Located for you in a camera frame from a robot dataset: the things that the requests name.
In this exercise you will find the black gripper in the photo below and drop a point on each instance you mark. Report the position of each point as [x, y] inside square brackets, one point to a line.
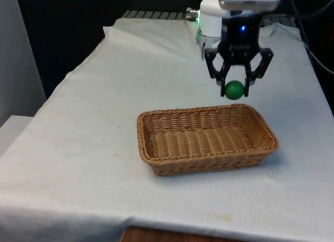
[241, 41]

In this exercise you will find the green ball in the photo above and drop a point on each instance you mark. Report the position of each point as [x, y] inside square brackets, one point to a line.
[234, 90]

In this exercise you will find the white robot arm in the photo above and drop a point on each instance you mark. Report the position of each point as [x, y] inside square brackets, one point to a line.
[210, 20]

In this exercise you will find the brown wicker basket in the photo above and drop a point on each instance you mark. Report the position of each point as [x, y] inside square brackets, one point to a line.
[206, 139]

